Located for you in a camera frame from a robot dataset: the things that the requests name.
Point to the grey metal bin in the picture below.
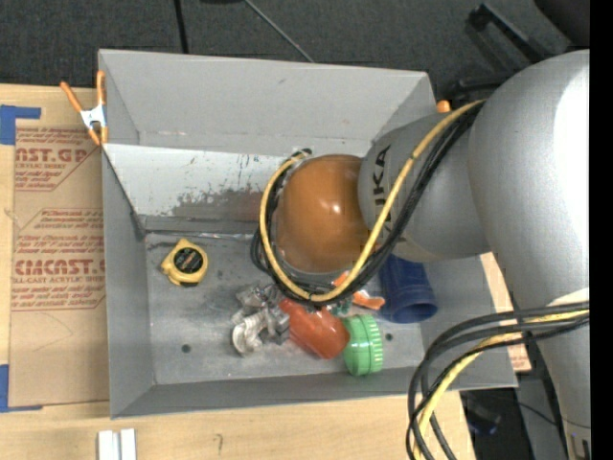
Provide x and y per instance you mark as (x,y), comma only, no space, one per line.
(201,108)

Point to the small orange plastic piece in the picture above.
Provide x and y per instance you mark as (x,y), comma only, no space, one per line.
(369,300)

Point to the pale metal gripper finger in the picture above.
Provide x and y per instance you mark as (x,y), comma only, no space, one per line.
(250,297)
(246,336)

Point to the brown cardboard board red print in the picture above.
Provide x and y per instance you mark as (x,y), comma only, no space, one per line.
(57,305)

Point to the orange plastic bottle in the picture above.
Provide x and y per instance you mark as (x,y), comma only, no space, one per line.
(318,331)

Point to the blue cup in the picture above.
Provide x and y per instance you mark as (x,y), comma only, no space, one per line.
(407,292)

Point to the green round ribbed lid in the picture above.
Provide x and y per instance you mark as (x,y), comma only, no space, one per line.
(365,345)

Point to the yellow tape measure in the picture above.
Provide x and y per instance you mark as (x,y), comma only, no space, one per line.
(185,261)

